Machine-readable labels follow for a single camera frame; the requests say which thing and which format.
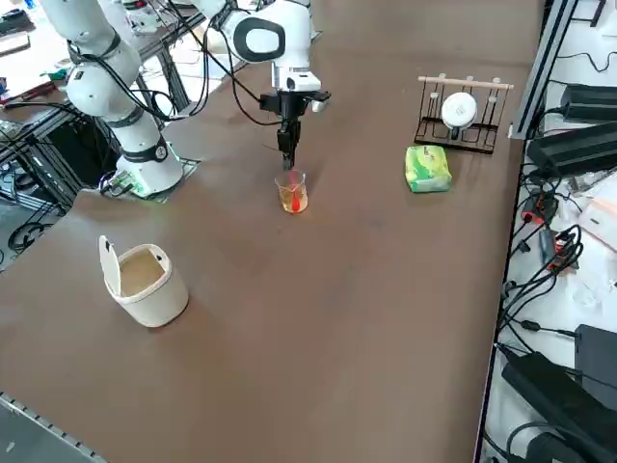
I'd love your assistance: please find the orange black plug bundle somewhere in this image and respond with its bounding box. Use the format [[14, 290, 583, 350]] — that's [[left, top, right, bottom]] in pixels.
[[539, 224, 584, 277]]

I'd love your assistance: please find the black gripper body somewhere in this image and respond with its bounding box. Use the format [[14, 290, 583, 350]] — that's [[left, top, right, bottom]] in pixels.
[[259, 91, 309, 121]]

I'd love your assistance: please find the white cup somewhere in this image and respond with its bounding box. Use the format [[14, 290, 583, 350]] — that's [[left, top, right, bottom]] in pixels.
[[440, 92, 479, 131]]

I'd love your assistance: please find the black wire cup rack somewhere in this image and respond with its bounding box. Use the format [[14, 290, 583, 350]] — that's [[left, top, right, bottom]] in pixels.
[[414, 73, 515, 155]]

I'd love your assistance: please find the red stirring rod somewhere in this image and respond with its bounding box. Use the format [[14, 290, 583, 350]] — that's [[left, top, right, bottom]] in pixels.
[[288, 168, 304, 214]]

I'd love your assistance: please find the glass beaker with yellow liquid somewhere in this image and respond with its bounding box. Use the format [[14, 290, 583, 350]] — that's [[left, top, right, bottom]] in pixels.
[[274, 169, 309, 216]]

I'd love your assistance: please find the aluminium frame strut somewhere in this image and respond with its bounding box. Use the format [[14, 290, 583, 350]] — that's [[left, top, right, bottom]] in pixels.
[[152, 45, 194, 127]]

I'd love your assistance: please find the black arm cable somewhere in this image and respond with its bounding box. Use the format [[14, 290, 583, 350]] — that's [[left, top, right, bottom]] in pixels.
[[129, 0, 285, 127]]

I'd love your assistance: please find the green tissue pack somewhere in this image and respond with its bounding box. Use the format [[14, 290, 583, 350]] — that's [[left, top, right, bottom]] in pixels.
[[403, 145, 454, 195]]

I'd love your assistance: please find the cream trash bin with lid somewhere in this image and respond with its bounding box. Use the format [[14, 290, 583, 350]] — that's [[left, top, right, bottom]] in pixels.
[[97, 234, 190, 330]]

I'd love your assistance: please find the aluminium profile post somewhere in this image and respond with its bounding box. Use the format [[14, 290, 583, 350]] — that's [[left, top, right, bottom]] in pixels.
[[509, 0, 579, 141]]

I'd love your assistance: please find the black equipment box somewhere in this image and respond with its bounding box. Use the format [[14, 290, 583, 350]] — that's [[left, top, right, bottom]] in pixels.
[[47, 115, 121, 189]]

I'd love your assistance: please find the large black power adapter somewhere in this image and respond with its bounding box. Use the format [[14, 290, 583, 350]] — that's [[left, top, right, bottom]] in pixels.
[[500, 351, 617, 463]]

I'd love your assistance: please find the aluminium table edge rail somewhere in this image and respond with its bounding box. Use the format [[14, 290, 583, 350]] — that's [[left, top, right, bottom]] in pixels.
[[0, 390, 110, 463]]

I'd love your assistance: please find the pink white box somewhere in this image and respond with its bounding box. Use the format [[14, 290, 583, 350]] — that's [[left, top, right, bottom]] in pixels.
[[577, 196, 617, 255]]

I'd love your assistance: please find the orange black connector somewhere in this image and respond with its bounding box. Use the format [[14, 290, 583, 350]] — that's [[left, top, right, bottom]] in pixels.
[[523, 191, 560, 226]]

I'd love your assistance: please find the long black power adapter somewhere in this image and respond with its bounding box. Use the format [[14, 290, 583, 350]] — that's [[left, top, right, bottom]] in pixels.
[[526, 123, 617, 178]]

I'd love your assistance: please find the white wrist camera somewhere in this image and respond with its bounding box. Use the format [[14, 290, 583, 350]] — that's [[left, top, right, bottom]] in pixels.
[[308, 91, 333, 114]]

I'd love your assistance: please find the black cable with ferrite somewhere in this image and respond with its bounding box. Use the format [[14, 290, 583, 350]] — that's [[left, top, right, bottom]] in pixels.
[[496, 308, 579, 348]]

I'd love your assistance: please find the short black power adapter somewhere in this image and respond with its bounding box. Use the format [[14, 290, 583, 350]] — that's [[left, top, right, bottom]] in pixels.
[[561, 83, 617, 123]]

